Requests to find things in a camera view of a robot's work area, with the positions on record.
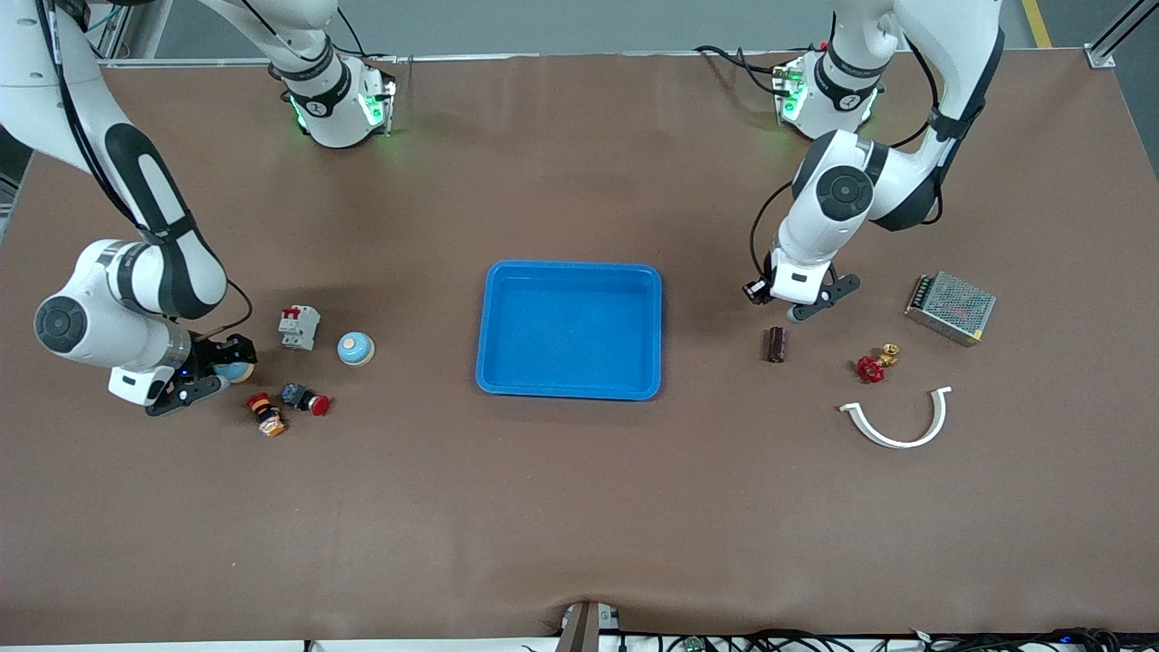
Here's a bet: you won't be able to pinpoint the blue plastic tray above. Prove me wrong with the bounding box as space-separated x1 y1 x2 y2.
474 260 665 402

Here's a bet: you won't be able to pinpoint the white red circuit breaker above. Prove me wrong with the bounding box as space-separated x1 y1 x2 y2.
277 305 321 351

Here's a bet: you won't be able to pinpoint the orange emergency stop button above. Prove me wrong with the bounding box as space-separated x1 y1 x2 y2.
245 392 289 438

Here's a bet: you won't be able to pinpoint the red mushroom push button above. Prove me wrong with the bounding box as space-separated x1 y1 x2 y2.
279 382 332 417

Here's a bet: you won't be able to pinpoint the metal mesh power supply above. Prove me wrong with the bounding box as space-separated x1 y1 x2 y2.
904 271 998 348

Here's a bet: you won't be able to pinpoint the white curved pipe clamp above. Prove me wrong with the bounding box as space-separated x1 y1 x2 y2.
838 386 953 450

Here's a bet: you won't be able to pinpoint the aluminium corner profile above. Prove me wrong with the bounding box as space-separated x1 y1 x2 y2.
1087 0 1159 70

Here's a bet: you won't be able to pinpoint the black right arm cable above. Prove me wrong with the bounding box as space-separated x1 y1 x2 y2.
195 279 254 338

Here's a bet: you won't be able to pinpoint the red handle brass valve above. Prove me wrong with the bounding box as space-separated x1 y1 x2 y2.
857 343 900 384

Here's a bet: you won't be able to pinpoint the black left base cables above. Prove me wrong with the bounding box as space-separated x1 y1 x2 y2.
695 43 790 96

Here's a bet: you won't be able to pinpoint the metal table edge rail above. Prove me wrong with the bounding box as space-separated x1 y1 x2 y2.
104 53 834 66

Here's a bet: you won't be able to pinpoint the black right base cable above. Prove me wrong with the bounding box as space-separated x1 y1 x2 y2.
337 7 399 64

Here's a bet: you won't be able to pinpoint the aluminium frame with cables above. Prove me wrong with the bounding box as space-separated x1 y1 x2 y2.
86 0 173 66

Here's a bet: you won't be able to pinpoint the camera stand post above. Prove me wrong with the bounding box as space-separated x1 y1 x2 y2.
554 600 600 652

